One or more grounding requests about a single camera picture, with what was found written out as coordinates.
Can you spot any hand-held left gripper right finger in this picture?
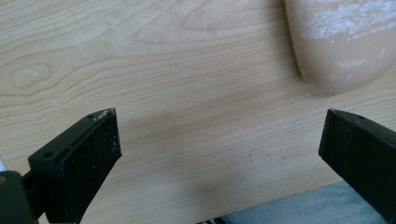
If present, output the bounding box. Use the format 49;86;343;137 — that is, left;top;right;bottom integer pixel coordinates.
318;107;396;224

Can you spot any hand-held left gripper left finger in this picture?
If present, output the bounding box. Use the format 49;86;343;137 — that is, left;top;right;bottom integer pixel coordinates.
27;107;122;224

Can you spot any tan bread loaf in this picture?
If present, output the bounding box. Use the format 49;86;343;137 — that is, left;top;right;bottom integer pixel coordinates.
283;0;396;96

